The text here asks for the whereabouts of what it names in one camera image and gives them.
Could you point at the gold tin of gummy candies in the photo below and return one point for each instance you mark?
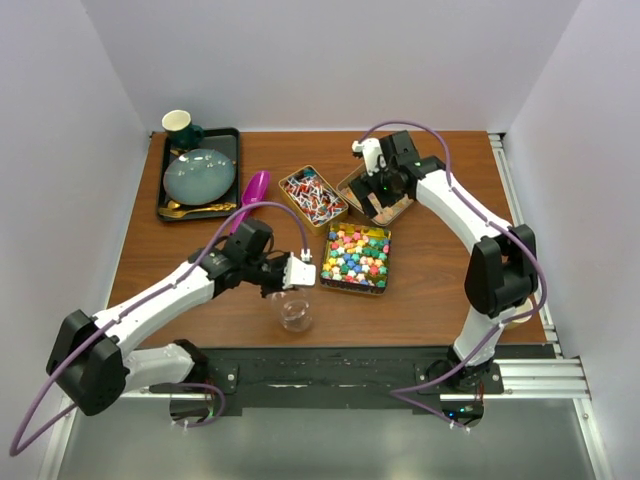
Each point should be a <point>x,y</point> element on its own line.
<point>385,215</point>

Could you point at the dark green mug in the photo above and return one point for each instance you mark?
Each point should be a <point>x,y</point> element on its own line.
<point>181,131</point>

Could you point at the gold fork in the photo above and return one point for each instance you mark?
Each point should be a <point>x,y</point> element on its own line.
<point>186,210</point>

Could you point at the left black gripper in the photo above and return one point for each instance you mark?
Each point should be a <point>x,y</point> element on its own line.
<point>281,259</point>

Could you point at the aluminium frame rail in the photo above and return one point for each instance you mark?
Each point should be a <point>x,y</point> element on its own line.
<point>534,378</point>

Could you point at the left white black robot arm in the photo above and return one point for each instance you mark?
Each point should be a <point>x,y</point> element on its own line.
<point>95,359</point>

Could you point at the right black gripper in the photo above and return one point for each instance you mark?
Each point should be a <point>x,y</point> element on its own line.
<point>368,184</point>

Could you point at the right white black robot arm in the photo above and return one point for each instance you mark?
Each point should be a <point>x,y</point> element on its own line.
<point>503,272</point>

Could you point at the teal ceramic plate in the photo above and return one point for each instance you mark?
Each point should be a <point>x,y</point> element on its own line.
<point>199,177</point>

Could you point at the gold tin of lollipops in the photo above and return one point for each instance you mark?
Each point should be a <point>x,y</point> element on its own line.
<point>313,199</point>

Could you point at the magenta plastic scoop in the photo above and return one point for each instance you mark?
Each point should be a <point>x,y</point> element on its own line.
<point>254,192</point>

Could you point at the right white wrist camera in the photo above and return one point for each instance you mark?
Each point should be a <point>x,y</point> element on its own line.
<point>369,150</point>

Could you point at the gold tin of star candies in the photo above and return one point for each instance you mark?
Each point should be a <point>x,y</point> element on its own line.
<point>356,259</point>

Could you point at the yellow mug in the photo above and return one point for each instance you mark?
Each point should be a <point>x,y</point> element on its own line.
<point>522,313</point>

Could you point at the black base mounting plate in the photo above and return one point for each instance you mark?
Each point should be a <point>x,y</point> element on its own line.
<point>320,377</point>

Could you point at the clear glass jar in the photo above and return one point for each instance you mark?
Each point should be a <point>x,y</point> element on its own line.
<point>292,309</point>

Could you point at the black serving tray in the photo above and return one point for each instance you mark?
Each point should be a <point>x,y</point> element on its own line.
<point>224,140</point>

